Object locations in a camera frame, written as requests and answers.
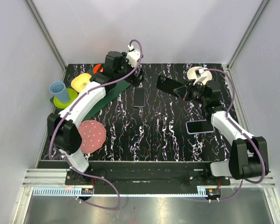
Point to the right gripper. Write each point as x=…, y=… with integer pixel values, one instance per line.
x=184, y=91

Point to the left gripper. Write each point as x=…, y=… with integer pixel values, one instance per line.
x=135, y=76

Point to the black phone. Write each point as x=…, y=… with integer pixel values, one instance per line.
x=139, y=97

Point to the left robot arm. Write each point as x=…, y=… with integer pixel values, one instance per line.
x=63, y=127

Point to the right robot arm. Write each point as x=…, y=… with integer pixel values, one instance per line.
x=248, y=155

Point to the phone in lilac case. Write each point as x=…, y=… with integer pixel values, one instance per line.
x=199, y=126

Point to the dark green mat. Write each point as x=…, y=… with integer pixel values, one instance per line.
x=114, y=93

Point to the large white bowl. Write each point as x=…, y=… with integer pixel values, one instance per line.
x=192, y=76

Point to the red bowl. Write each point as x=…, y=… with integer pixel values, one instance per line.
x=98, y=68

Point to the yellow square plate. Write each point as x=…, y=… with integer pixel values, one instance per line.
x=80, y=82

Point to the lime green plate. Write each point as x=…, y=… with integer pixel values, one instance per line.
x=72, y=94

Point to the pink dotted plate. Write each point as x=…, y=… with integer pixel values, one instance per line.
x=93, y=136

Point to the blue cup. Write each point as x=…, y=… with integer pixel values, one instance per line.
x=59, y=90

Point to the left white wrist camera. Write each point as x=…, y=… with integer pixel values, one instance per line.
x=133, y=55

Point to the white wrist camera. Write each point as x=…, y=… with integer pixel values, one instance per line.
x=201, y=76
x=133, y=55

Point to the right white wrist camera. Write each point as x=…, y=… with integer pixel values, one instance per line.
x=201, y=76

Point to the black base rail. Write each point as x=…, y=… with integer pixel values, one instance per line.
x=153, y=178

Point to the right aluminium frame post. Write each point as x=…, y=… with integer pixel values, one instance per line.
x=252, y=25

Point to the aluminium frame post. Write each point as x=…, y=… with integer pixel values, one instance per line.
x=45, y=32
x=252, y=25

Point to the left aluminium frame post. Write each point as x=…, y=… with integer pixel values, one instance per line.
x=45, y=32

